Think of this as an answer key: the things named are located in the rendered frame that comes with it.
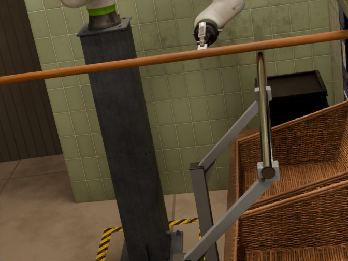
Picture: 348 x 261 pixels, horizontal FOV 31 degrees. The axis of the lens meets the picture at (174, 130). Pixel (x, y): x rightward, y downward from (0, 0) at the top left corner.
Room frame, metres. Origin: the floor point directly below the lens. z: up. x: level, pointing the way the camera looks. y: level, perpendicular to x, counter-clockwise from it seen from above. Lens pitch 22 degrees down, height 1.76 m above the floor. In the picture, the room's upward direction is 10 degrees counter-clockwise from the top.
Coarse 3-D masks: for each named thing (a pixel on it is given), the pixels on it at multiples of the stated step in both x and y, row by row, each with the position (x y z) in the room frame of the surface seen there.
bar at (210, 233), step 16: (256, 32) 2.27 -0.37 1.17; (256, 64) 1.90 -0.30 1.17; (256, 96) 1.64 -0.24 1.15; (256, 112) 1.65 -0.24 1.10; (240, 128) 1.66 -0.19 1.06; (224, 144) 1.66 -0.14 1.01; (272, 144) 1.28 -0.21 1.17; (208, 160) 1.67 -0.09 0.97; (272, 160) 1.20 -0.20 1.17; (192, 176) 1.67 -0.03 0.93; (208, 176) 1.68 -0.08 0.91; (272, 176) 1.16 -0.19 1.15; (208, 192) 1.70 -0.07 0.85; (256, 192) 1.18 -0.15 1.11; (208, 208) 1.67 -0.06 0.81; (240, 208) 1.18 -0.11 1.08; (208, 224) 1.67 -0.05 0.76; (224, 224) 1.19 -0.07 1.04; (208, 240) 1.20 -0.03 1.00; (176, 256) 1.23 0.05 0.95; (192, 256) 1.20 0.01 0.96; (208, 256) 1.67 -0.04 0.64
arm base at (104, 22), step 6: (114, 12) 2.72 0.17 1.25; (90, 18) 2.72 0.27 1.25; (96, 18) 2.69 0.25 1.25; (102, 18) 2.69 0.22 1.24; (108, 18) 2.69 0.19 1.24; (114, 18) 2.71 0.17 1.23; (90, 24) 2.71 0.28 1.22; (96, 24) 2.68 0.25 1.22; (102, 24) 2.68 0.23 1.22; (108, 24) 2.68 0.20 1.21; (114, 24) 2.69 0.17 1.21
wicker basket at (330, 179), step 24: (312, 120) 2.26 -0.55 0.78; (336, 120) 2.25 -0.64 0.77; (240, 144) 2.31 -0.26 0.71; (288, 144) 2.28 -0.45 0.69; (312, 144) 2.26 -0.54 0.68; (336, 144) 2.25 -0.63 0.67; (240, 168) 2.25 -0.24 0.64; (288, 168) 2.27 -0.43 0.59; (312, 168) 2.23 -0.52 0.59; (336, 168) 2.20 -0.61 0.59; (240, 192) 1.90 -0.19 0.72; (288, 192) 1.75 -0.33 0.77; (336, 216) 1.85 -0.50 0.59
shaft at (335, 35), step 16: (336, 32) 1.96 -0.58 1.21; (208, 48) 2.04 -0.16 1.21; (224, 48) 2.02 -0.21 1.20; (240, 48) 2.01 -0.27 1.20; (256, 48) 2.00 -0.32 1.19; (272, 48) 2.00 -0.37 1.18; (96, 64) 2.10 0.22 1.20; (112, 64) 2.09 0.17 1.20; (128, 64) 2.07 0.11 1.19; (144, 64) 2.07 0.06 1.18; (0, 80) 2.16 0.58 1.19; (16, 80) 2.15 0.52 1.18; (32, 80) 2.14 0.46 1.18
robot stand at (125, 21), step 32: (96, 32) 2.64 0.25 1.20; (128, 32) 2.73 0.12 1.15; (96, 96) 2.66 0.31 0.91; (128, 96) 2.64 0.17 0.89; (128, 128) 2.65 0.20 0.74; (128, 160) 2.65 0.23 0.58; (128, 192) 2.65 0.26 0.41; (160, 192) 2.75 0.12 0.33; (128, 224) 2.66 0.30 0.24; (160, 224) 2.64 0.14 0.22; (128, 256) 2.73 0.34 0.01; (160, 256) 2.64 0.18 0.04
